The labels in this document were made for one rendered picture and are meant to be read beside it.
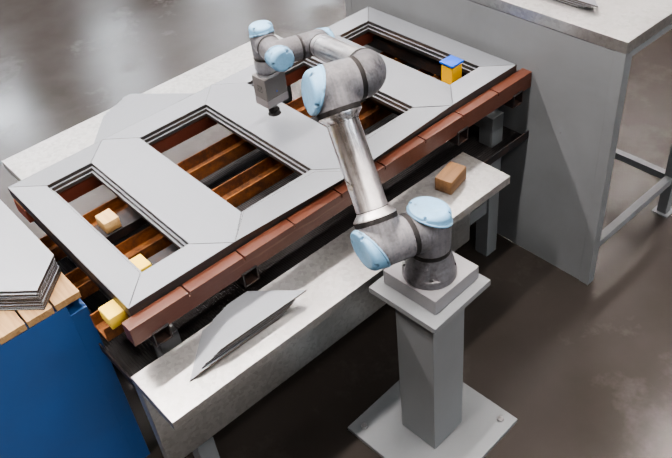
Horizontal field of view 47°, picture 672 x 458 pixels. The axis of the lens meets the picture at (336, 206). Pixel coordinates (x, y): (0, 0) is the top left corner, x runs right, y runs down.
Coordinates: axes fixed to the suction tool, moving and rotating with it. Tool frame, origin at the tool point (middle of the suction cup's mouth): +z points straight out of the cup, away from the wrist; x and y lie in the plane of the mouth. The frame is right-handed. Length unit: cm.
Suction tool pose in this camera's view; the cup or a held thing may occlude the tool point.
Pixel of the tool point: (274, 112)
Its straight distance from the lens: 256.0
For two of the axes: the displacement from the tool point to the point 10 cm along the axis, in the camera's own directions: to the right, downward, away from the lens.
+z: 0.9, 7.6, 6.4
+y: -7.2, 4.9, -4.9
